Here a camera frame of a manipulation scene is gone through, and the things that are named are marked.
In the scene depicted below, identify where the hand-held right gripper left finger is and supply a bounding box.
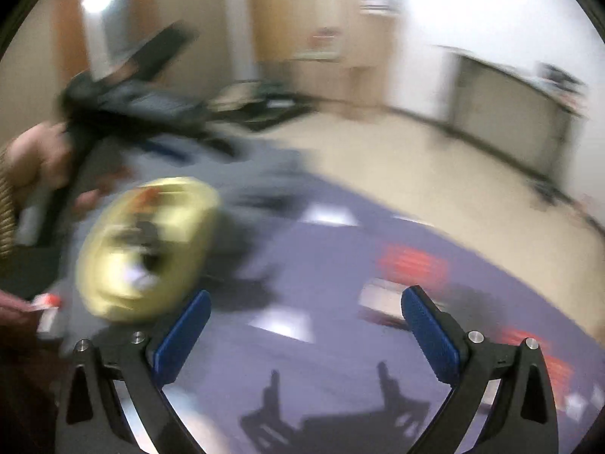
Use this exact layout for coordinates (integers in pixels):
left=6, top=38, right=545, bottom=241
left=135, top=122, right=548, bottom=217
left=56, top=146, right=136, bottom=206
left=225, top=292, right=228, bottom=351
left=56, top=289, right=212, bottom=454

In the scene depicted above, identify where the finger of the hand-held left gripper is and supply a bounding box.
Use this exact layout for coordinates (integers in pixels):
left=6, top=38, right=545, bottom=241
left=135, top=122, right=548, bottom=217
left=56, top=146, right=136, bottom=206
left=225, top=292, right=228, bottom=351
left=135, top=86, right=239, bottom=158
left=125, top=21, right=202, bottom=83

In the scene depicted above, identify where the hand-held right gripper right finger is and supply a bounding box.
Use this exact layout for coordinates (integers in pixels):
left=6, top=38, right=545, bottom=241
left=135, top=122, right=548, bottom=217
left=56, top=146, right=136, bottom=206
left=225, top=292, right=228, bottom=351
left=401, top=286, right=559, bottom=454

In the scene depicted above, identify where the pale yellow plastic basin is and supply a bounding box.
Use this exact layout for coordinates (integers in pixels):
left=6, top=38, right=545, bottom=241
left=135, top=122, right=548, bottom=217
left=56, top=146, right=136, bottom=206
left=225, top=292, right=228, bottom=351
left=74, top=176, right=223, bottom=323

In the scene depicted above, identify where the person's left hand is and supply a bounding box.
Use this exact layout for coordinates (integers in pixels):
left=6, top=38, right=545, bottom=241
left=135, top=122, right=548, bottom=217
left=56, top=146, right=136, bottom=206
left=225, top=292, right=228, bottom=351
left=8, top=120, right=104, bottom=221

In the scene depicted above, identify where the dark clutter on floor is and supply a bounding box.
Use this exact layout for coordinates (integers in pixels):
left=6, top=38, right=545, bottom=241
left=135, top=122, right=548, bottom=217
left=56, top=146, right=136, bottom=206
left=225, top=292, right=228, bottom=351
left=207, top=79, right=315, bottom=131

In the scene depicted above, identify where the grey sweatshirt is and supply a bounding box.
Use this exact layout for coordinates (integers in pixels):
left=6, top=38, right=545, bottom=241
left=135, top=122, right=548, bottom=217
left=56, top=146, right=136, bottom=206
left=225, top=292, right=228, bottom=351
left=127, top=135, right=315, bottom=287

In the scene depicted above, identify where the small red and white box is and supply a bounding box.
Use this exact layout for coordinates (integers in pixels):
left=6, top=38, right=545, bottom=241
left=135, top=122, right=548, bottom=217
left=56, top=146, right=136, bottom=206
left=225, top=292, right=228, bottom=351
left=32, top=293, right=63, bottom=337

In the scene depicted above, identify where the low grey cabinet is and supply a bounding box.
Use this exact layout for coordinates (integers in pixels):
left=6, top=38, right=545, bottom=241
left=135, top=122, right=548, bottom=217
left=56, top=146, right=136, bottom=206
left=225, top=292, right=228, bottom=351
left=443, top=46, right=589, bottom=187

